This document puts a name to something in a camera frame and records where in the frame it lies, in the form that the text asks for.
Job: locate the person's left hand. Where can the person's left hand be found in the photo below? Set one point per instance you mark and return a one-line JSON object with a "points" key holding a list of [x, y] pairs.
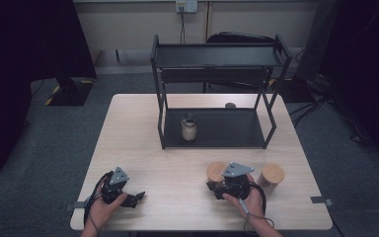
{"points": [[100, 212]]}

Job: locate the grey tape strip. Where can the grey tape strip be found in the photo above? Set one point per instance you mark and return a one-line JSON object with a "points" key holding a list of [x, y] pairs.
{"points": [[77, 205], [320, 199]]}

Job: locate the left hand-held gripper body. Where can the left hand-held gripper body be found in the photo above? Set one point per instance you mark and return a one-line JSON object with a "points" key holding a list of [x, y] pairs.
{"points": [[118, 177]]}

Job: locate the black floor box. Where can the black floor box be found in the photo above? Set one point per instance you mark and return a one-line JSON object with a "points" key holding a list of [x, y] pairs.
{"points": [[296, 90]]}

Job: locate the black stand base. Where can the black stand base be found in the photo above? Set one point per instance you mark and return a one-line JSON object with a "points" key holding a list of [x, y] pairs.
{"points": [[70, 94]]}

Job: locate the white wall outlet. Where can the white wall outlet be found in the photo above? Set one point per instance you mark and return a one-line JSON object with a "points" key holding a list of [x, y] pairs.
{"points": [[186, 5]]}

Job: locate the dark curtain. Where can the dark curtain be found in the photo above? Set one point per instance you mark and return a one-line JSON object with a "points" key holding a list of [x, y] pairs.
{"points": [[13, 65], [368, 65]]}

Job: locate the jar with pale contents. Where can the jar with pale contents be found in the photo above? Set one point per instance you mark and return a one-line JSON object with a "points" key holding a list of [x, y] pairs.
{"points": [[189, 130]]}

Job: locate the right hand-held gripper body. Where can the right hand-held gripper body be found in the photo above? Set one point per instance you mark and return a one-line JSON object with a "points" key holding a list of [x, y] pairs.
{"points": [[238, 184]]}

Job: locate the black chair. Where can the black chair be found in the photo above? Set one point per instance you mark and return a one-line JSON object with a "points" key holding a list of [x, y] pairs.
{"points": [[240, 36]]}

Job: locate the person's right hand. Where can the person's right hand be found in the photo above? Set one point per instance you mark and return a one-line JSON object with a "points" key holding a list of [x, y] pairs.
{"points": [[251, 204]]}

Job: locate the black metal rack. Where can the black metal rack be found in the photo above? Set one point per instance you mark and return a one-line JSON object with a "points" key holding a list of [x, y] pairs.
{"points": [[217, 56]]}

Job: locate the small dark round object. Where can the small dark round object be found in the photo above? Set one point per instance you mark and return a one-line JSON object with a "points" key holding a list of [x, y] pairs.
{"points": [[230, 105]]}

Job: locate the clear jar of brown sticks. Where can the clear jar of brown sticks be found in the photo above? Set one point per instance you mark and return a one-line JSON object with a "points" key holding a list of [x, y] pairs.
{"points": [[215, 171]]}

